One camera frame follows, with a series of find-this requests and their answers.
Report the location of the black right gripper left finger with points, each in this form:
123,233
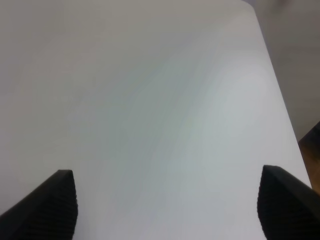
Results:
49,212

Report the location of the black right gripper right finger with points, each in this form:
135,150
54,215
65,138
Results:
287,208

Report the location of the brown wooden furniture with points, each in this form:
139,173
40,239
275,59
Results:
309,146

